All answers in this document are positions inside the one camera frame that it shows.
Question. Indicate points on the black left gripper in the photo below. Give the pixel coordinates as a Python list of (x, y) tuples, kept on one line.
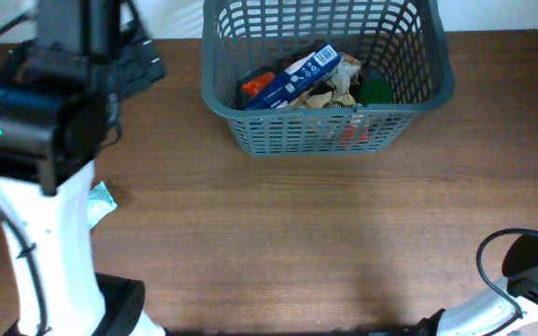
[(142, 64)]

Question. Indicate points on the teal tissue pocket pack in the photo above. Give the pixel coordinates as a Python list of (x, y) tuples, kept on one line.
[(100, 204)]

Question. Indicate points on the Kleenex tissue multipack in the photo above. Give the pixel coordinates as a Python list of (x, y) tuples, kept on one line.
[(299, 77)]

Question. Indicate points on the grey plastic mesh basket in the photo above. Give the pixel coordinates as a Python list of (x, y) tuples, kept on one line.
[(246, 44)]

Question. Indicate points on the small green object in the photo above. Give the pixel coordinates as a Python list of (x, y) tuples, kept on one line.
[(374, 92)]

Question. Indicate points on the beige snack bag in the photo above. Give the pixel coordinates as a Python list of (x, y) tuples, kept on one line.
[(336, 90)]

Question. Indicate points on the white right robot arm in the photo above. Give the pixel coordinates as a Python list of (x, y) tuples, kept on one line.
[(503, 306)]

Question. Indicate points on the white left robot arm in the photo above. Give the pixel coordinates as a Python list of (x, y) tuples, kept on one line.
[(60, 96)]

